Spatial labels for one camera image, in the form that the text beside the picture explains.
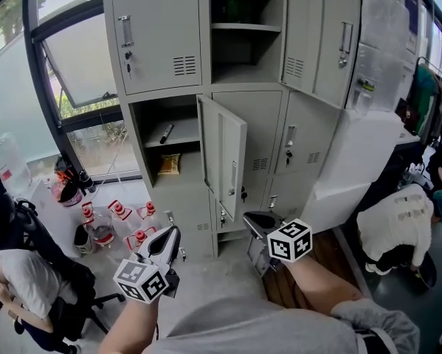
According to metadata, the dark green jar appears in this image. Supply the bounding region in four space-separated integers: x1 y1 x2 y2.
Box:
222 0 246 24

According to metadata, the wooden slat platform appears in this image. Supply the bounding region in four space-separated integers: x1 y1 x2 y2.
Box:
260 229 365 311

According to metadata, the blue wall poster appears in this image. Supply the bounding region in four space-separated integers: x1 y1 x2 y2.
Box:
403 0 421 55

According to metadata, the tall white plastic-wrapped appliance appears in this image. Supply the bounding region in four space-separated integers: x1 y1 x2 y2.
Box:
345 0 421 116

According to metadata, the clear jug with red label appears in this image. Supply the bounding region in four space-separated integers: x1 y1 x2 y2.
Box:
80 201 117 249

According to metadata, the person's grey shirt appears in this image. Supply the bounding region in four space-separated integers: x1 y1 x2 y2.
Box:
142 295 421 354

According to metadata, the black office chair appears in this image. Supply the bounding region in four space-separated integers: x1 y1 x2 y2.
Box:
0 167 128 346

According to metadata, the person's right forearm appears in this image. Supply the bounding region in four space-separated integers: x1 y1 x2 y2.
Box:
281 254 365 315

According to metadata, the small white bin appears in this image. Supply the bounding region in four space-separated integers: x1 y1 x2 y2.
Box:
72 225 95 254

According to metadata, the white side table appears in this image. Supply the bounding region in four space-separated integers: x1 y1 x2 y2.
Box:
19 177 87 260

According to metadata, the black bottle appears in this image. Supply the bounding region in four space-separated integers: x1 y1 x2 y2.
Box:
79 170 97 194

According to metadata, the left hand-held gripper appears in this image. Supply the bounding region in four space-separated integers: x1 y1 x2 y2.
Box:
112 225 182 305

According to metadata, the grey metal locker cabinet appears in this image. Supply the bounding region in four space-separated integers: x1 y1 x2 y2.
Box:
102 0 364 261

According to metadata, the green hanging garment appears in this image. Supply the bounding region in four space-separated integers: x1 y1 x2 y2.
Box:
412 64 441 136

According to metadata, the large white chest appliance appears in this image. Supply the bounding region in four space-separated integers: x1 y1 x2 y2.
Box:
301 107 423 234

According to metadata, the red bucket of tools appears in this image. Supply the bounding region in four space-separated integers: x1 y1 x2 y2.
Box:
52 167 85 208

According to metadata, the person's left forearm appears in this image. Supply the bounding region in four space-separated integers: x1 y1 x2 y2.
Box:
98 295 161 354

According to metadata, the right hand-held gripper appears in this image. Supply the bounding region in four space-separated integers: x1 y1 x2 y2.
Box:
242 211 314 264

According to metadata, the black-framed window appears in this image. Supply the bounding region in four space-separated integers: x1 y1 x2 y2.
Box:
0 0 146 184

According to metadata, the black marker pen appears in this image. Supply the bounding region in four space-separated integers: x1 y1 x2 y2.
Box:
159 123 175 145

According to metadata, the large clear water jug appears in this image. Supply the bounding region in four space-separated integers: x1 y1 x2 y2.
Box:
0 133 33 197

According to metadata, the yellow snack bag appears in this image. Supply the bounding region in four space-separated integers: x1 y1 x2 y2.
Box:
156 153 182 176

